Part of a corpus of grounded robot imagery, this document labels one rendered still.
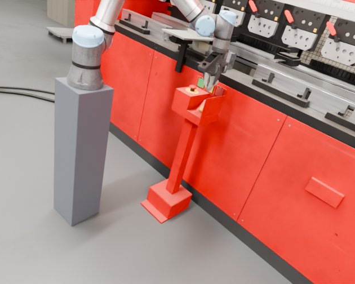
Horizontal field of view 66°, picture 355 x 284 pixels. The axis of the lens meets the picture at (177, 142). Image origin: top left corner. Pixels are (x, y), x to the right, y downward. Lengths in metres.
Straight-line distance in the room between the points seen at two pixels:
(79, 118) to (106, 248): 0.70
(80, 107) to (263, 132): 0.89
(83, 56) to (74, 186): 0.63
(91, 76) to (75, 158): 0.38
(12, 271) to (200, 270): 0.89
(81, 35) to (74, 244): 1.01
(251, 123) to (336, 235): 0.66
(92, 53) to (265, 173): 1.03
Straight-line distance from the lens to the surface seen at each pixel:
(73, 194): 1.49
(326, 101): 1.48
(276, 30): 1.58
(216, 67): 1.33
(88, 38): 1.19
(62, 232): 1.64
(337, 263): 1.62
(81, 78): 1.24
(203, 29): 1.13
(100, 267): 1.51
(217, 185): 1.75
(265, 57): 1.87
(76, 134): 1.28
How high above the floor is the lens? 1.25
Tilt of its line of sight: 30 degrees down
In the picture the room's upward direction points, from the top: 15 degrees clockwise
